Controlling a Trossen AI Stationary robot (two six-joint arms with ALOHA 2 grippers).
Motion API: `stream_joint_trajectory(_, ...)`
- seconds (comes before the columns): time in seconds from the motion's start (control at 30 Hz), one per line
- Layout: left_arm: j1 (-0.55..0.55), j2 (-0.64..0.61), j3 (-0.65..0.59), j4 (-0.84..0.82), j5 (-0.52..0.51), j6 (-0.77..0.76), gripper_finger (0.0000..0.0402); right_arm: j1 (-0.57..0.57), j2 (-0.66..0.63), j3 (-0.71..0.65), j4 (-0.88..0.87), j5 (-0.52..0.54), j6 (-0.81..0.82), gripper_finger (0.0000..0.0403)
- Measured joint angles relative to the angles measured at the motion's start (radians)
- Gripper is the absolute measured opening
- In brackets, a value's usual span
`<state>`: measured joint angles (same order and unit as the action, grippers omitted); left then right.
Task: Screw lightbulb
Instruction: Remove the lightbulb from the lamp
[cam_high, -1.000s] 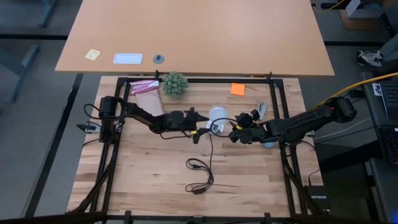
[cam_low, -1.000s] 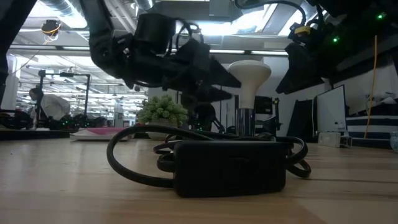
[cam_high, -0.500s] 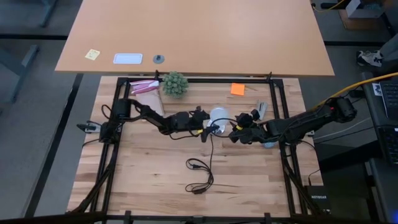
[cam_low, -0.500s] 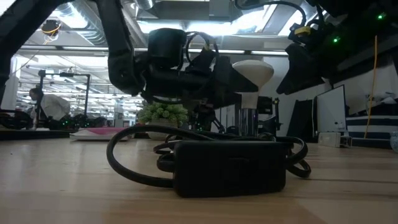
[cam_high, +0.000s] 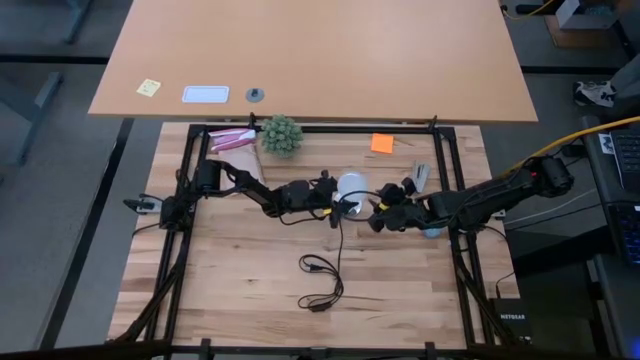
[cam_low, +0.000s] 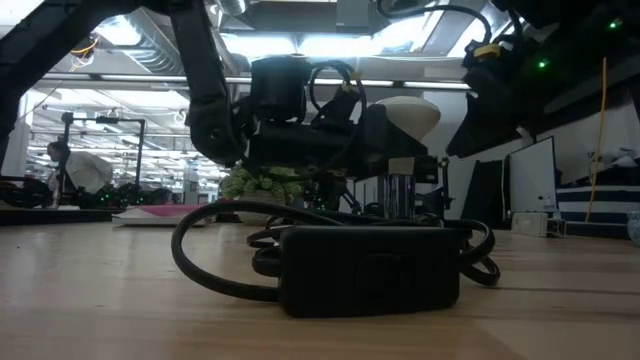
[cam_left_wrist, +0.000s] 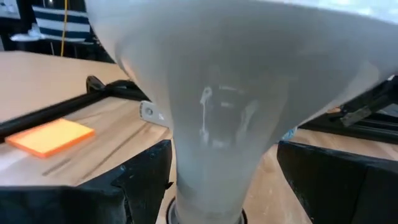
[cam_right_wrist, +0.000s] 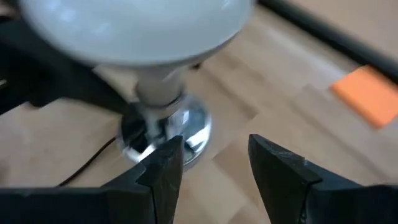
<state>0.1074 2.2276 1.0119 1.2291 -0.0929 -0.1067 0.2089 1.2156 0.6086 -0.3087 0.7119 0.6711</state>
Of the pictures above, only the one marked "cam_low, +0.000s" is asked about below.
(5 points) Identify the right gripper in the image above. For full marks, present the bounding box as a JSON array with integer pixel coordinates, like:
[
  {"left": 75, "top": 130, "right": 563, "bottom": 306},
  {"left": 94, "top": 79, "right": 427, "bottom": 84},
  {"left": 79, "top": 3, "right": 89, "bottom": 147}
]
[{"left": 445, "top": 41, "right": 567, "bottom": 159}]

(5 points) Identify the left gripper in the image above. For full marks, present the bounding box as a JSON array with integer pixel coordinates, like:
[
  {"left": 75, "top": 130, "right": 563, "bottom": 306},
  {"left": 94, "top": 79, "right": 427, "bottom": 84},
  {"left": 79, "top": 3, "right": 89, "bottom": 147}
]
[{"left": 246, "top": 85, "right": 430, "bottom": 180}]

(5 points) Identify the black lamp power cord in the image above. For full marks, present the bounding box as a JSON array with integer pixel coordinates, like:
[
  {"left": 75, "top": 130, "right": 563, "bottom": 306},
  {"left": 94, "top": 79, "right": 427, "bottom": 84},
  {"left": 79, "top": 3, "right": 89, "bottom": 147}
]
[{"left": 170, "top": 199, "right": 502, "bottom": 319}]

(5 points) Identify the black monitor panel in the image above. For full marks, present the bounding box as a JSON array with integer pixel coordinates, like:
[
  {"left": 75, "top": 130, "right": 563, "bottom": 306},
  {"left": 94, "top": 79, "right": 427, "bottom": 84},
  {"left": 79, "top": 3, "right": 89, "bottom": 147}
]
[{"left": 459, "top": 158, "right": 507, "bottom": 225}]

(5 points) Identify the person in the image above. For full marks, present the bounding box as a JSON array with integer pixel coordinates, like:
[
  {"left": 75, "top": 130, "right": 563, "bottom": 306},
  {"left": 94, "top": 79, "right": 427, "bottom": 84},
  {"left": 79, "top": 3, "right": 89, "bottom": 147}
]
[
  {"left": 46, "top": 140, "right": 115, "bottom": 207},
  {"left": 304, "top": 174, "right": 349, "bottom": 214}
]

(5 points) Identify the green artificial potted plant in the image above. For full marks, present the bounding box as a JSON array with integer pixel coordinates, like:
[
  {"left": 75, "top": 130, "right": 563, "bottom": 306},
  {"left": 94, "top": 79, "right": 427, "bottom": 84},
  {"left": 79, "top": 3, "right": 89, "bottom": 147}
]
[{"left": 219, "top": 166, "right": 304, "bottom": 227}]

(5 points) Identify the pink white package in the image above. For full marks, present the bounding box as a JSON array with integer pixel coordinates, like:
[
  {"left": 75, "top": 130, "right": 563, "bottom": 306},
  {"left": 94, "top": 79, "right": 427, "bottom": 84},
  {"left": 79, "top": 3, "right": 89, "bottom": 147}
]
[{"left": 127, "top": 203, "right": 214, "bottom": 218}]

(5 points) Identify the yellow black ceiling reel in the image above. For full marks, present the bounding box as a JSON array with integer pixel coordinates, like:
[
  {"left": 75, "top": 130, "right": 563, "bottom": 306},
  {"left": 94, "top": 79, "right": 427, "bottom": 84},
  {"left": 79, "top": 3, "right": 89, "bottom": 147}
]
[{"left": 69, "top": 37, "right": 100, "bottom": 69}]

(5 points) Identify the black robot rig with arms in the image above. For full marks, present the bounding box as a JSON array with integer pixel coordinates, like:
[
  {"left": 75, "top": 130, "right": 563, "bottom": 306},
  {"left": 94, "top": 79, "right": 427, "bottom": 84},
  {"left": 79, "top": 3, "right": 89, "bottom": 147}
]
[{"left": 0, "top": 110, "right": 174, "bottom": 210}]

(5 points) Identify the yellow cable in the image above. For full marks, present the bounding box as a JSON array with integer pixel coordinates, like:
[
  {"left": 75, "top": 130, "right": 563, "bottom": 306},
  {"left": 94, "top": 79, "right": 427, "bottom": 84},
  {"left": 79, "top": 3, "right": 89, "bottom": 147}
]
[{"left": 587, "top": 56, "right": 609, "bottom": 225}]

